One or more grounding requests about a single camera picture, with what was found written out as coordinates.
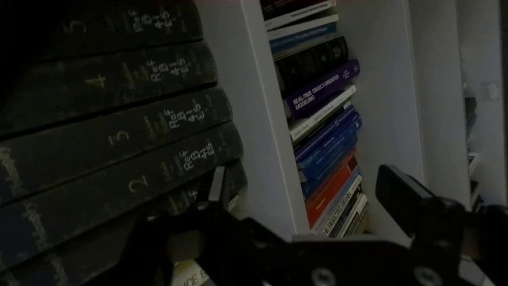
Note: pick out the black volume numbered 3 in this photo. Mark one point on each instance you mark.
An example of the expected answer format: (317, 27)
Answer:
(106, 143)

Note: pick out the blue hardcover book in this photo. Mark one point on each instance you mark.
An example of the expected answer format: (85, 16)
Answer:
(328, 140)
(328, 169)

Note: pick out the thick black book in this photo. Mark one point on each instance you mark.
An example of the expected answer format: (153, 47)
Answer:
(312, 64)

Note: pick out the purple hardcover book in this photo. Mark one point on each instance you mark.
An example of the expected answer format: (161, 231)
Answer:
(323, 88)

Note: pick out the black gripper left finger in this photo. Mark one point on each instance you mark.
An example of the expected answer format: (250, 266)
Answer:
(217, 185)

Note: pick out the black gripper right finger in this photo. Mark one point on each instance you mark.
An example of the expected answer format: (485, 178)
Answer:
(418, 207)

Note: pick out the teal blue book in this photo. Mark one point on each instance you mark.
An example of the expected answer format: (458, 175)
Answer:
(304, 39)

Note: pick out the black volume numbered 5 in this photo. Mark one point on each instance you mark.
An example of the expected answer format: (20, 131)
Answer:
(117, 26)

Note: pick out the black reference volume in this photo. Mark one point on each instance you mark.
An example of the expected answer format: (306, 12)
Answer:
(80, 255)

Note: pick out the grey metal bookshelf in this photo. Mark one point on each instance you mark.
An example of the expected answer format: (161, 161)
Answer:
(255, 132)

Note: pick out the black volume numbered 2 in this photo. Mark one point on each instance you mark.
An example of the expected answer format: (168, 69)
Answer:
(106, 199)

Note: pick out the red hardcover book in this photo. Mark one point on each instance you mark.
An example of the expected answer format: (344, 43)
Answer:
(331, 188)

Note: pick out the white thin book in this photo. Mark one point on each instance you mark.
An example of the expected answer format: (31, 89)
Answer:
(323, 113)

